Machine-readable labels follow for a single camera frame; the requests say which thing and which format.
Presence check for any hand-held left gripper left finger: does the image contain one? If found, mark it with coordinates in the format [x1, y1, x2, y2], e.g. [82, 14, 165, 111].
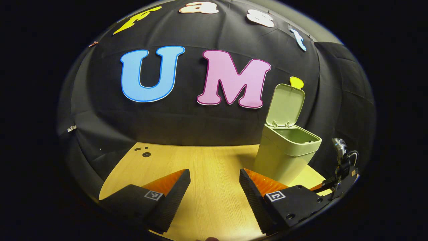
[100, 169, 191, 235]

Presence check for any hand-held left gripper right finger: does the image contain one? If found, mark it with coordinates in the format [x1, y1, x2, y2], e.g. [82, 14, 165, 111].
[239, 168, 335, 236]

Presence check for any pale green desktop garbage bin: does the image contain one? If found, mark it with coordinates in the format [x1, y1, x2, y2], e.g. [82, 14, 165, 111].
[252, 84, 322, 186]

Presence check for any wooden desktop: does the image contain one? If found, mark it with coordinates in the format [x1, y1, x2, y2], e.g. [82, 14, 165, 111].
[99, 142, 332, 241]

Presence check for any black backdrop cloth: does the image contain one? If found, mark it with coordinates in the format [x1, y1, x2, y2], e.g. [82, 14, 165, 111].
[56, 0, 376, 201]

